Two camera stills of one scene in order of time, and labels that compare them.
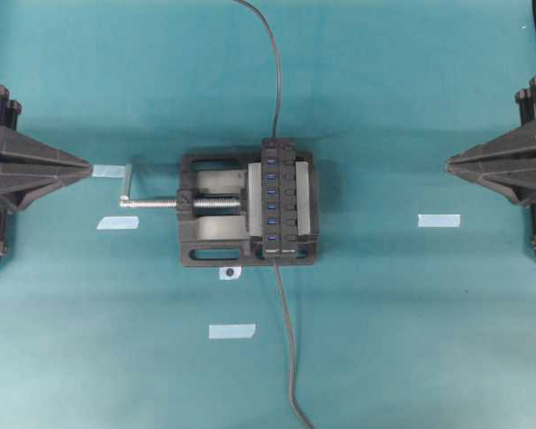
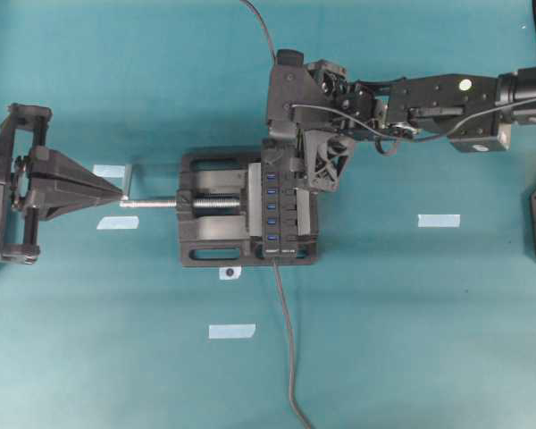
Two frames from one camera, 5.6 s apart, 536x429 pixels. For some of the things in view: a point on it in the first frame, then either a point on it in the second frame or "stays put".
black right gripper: [518, 164] -> [378, 108]
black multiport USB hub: [279, 197] stays put
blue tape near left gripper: [109, 171] stays put
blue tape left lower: [119, 222] stays put
